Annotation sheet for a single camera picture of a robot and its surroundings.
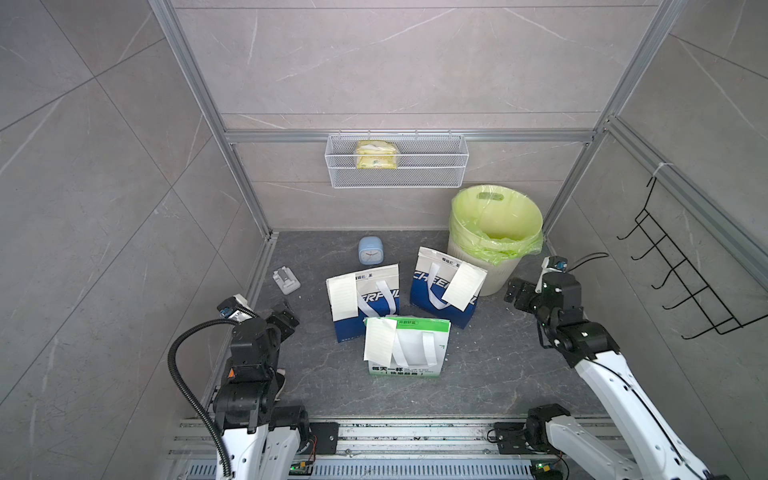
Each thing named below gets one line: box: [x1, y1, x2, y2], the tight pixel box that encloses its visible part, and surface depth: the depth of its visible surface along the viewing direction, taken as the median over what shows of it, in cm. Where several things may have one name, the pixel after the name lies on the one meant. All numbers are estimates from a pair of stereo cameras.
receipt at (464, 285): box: [442, 261, 488, 312], surface depth 80 cm
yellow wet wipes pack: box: [356, 140, 397, 170], surface depth 89 cm
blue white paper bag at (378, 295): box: [334, 263, 400, 343], surface depth 81 cm
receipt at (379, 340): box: [364, 318, 397, 367], surface depth 69 cm
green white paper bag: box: [368, 319, 451, 377], surface depth 69 cm
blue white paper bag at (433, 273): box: [410, 246, 480, 329], surface depth 85 cm
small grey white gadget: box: [272, 265, 301, 295], surface depth 106 cm
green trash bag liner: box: [448, 185, 544, 266], surface depth 93 cm
